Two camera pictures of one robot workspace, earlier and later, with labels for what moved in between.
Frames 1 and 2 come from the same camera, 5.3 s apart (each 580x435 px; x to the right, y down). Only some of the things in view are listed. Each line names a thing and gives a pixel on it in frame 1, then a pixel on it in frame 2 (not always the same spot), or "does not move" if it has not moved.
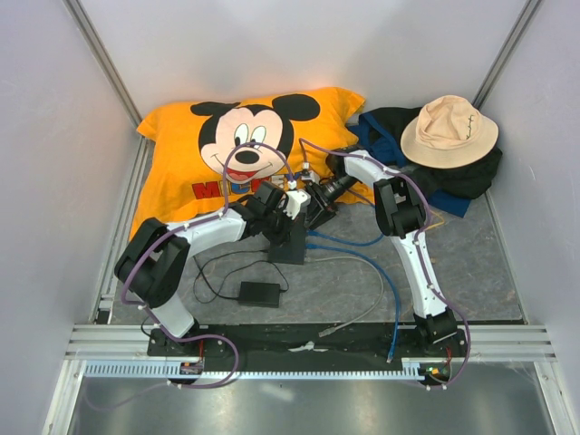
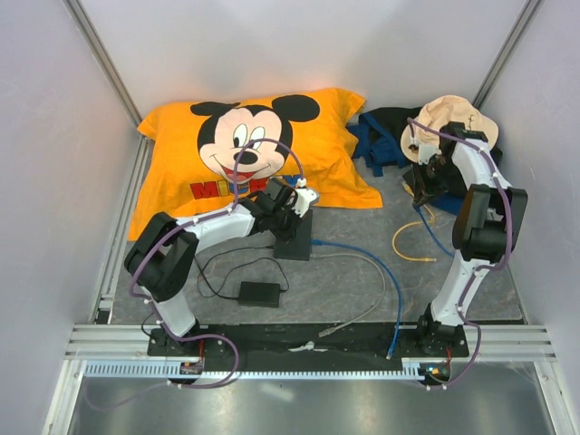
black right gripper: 321,208 to 424,191
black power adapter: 259,294 does not move
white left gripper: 290,213 does not move
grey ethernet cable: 334,329 does not move
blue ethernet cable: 331,238 to 425,222
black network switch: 293,249 does not move
